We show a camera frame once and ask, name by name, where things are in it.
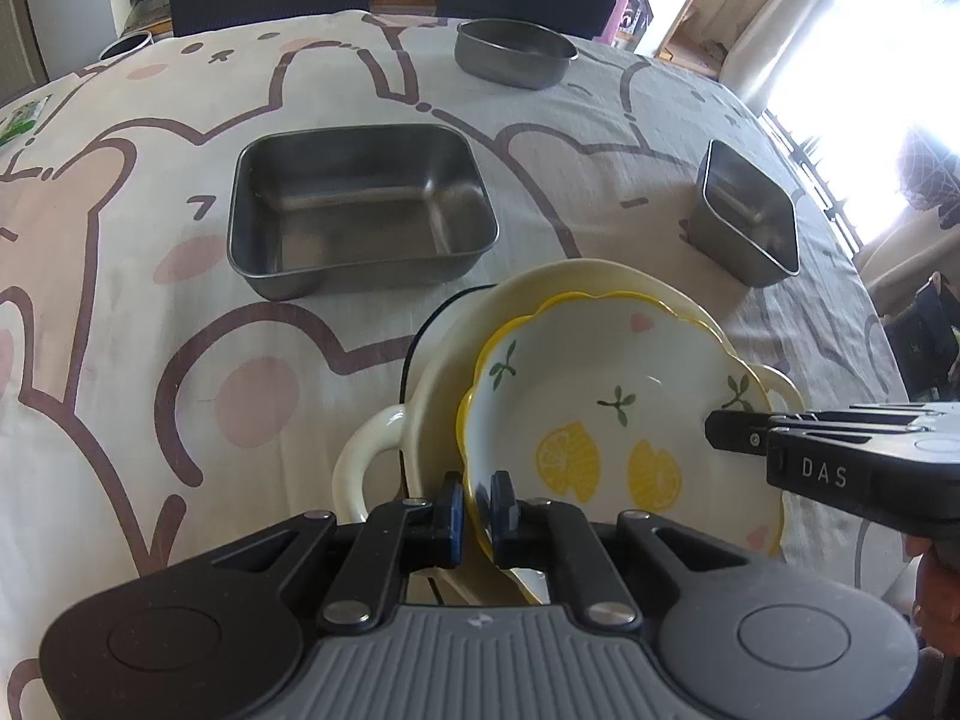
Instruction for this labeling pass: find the yellow rimmed lemon bowl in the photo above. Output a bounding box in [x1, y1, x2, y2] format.
[455, 291, 804, 556]

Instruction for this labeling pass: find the cream bowl with handles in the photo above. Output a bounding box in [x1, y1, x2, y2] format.
[330, 257, 808, 608]

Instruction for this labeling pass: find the large square steel tray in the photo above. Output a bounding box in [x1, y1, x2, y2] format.
[226, 124, 500, 301]

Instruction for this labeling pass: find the white square glass plate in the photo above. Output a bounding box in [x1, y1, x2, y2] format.
[398, 283, 500, 411]

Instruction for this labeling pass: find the right hand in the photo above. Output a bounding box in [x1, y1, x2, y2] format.
[905, 536, 960, 656]

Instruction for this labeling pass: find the small square steel container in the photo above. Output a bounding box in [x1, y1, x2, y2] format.
[686, 140, 800, 288]

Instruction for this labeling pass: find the small round steel bowl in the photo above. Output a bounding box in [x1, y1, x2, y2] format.
[454, 18, 579, 91]

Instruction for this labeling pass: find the green white snack packet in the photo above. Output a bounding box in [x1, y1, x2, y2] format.
[0, 96, 50, 146]

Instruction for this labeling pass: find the grey trash bin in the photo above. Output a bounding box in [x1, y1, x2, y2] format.
[98, 31, 155, 62]

